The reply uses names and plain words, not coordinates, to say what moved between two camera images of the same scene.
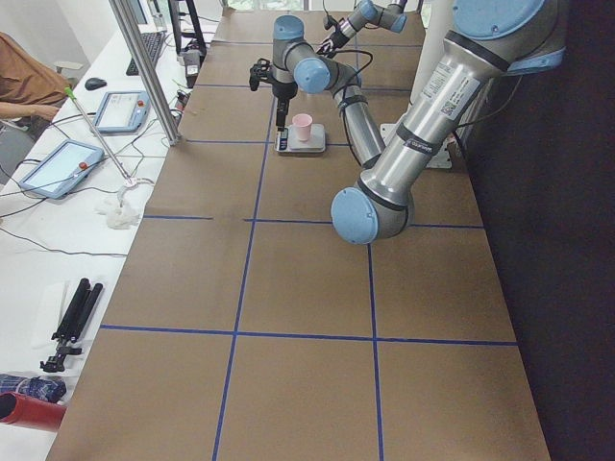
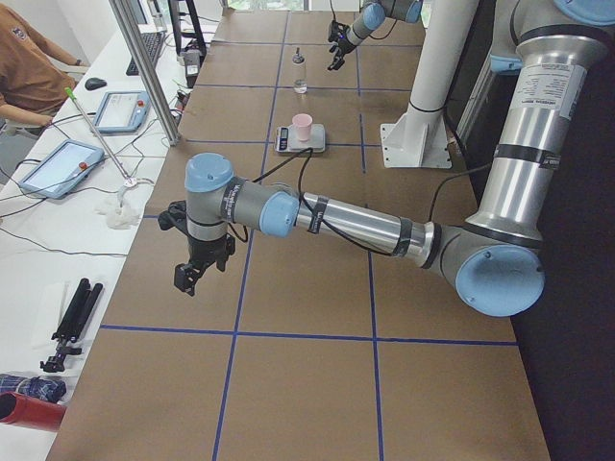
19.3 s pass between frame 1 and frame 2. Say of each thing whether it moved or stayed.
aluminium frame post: stayed
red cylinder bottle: stayed
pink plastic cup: stayed
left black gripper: moved
